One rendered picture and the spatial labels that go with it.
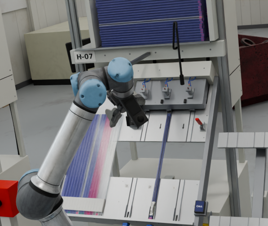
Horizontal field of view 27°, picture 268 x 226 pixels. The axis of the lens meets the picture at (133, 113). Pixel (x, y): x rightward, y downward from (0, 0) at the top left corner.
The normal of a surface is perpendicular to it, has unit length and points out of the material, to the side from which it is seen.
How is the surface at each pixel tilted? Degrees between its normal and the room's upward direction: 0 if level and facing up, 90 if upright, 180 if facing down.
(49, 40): 90
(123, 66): 51
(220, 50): 90
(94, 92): 90
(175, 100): 44
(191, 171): 0
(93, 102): 90
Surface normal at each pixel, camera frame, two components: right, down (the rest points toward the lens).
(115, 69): -0.04, -0.39
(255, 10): -0.43, 0.30
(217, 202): -0.13, -0.95
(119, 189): -0.36, -0.47
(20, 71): 0.90, 0.00
